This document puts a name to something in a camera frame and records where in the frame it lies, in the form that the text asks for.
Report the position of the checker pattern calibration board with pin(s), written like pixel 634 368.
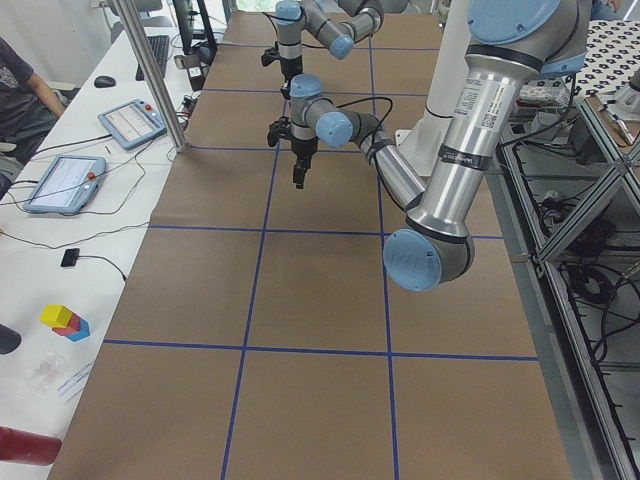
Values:
pixel 612 59

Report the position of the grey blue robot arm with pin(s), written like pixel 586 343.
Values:
pixel 325 27
pixel 510 43

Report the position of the red wooden block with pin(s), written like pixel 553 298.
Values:
pixel 73 327

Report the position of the blue teach pendant near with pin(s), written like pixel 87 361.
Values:
pixel 68 185

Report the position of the blue teach pendant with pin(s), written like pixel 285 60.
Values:
pixel 133 123
pixel 68 185

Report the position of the aluminium frame post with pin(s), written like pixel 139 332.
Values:
pixel 129 17

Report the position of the black keyboard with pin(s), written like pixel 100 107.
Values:
pixel 160 46

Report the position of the black monitor stand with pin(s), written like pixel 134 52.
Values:
pixel 195 30

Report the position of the blue wooden block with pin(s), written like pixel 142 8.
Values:
pixel 82 333

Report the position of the yellow wooden block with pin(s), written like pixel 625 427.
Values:
pixel 56 316

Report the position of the clear plastic bag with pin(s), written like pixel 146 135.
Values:
pixel 45 372

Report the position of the seated person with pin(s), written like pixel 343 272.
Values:
pixel 29 107

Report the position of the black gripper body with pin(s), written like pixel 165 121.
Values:
pixel 288 67
pixel 303 146

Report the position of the red cylinder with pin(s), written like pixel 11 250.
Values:
pixel 24 447

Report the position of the black computer mouse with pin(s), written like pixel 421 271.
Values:
pixel 104 81

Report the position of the aluminium frame rack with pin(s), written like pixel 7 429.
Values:
pixel 568 199

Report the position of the blue teach pendant far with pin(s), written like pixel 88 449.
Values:
pixel 133 123

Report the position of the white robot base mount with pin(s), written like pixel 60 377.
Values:
pixel 420 144

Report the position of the black cylinder object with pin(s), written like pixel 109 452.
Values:
pixel 10 340

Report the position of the small black device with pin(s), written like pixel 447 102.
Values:
pixel 70 257

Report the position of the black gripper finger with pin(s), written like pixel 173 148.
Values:
pixel 297 173
pixel 306 166
pixel 285 89

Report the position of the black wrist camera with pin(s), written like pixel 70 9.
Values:
pixel 270 55
pixel 280 129

